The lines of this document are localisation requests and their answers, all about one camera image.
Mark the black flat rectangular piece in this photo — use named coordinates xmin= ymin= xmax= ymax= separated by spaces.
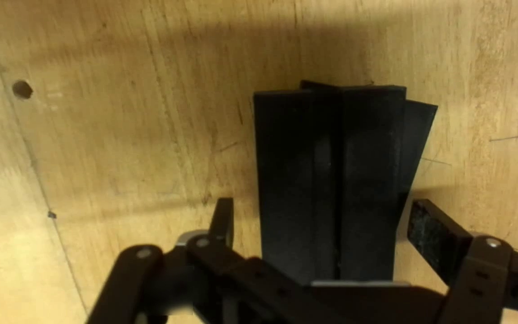
xmin=341 ymin=85 xmax=407 ymax=284
xmin=299 ymin=80 xmax=438 ymax=216
xmin=253 ymin=89 xmax=344 ymax=286

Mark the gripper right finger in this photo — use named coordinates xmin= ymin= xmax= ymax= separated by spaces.
xmin=406 ymin=199 xmax=518 ymax=324

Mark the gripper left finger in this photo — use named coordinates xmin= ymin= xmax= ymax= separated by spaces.
xmin=86 ymin=197 xmax=345 ymax=324

